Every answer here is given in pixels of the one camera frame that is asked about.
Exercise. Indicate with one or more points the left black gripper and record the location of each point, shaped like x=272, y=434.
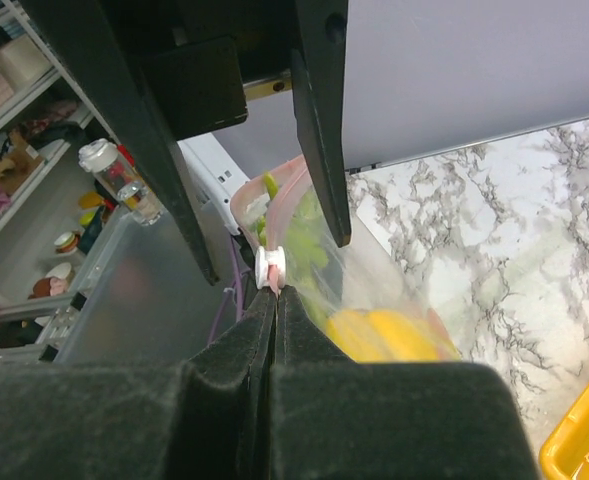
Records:
x=158, y=71

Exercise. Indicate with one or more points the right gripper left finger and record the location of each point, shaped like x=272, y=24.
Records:
x=204, y=418

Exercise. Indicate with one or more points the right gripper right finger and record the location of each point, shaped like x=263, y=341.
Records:
x=332, y=418

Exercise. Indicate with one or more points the yellow banana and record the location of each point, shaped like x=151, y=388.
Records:
x=387, y=336

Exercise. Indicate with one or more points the clear zip top bag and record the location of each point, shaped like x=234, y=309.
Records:
x=359, y=276

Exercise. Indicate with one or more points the white bag zipper slider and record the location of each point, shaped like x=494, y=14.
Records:
x=270, y=269

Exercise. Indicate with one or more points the celery stalk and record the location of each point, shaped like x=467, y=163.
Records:
x=294, y=223

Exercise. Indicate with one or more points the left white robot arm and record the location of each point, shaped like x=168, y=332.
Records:
x=214, y=180

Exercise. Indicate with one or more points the translucent storage bin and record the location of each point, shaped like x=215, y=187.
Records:
x=147, y=300

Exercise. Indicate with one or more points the clear drink bottle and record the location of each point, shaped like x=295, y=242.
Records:
x=112, y=170

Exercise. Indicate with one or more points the white storage shelf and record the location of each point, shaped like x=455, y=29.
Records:
x=26, y=95

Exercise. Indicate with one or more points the yellow plastic tray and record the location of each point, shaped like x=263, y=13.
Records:
x=565, y=454

